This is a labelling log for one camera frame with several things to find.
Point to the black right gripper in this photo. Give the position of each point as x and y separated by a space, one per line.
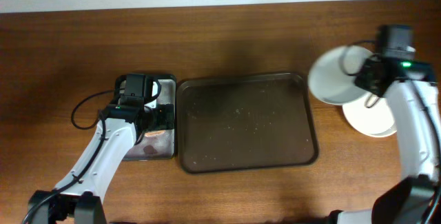
368 78

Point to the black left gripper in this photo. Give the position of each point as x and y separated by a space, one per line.
165 116

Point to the white plate with red stains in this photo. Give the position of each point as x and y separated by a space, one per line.
377 121

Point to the white plate with red smears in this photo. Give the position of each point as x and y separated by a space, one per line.
329 84

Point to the orange green scrubbing sponge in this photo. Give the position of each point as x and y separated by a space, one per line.
154 133

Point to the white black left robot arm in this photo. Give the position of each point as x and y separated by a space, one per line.
123 133

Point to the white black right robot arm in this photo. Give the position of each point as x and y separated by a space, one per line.
411 91

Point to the black soapy water tray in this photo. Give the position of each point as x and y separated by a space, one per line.
154 147

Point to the brown plastic serving tray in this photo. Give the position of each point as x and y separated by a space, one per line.
244 123

